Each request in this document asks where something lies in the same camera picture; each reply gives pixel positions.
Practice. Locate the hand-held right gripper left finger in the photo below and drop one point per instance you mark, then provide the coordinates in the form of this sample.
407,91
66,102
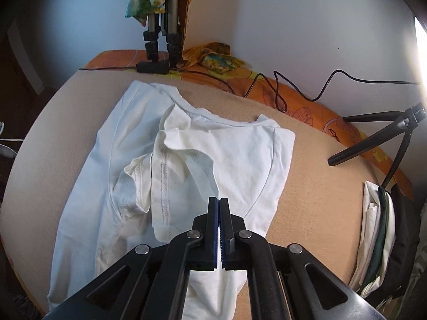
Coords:
214,236

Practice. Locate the white t-shirt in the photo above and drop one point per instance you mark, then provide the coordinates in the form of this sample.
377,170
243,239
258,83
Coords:
233,146

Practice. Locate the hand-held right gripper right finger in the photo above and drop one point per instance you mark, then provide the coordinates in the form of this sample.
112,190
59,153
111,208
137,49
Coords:
225,236

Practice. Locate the yellow green crumpled cloth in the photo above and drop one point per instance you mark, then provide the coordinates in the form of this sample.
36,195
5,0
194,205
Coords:
216,60

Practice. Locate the orange patterned bedsheet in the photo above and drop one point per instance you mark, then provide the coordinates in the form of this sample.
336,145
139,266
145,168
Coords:
300,101

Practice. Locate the orange hanging cloth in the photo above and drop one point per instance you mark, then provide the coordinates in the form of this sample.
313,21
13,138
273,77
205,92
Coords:
187,13

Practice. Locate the silver light stand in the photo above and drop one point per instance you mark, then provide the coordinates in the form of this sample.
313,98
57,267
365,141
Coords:
152,23

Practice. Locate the small black tripod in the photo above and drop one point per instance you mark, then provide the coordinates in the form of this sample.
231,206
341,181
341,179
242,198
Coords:
363,145

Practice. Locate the stack of folded clothes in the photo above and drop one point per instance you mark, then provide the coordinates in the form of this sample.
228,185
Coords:
405,233

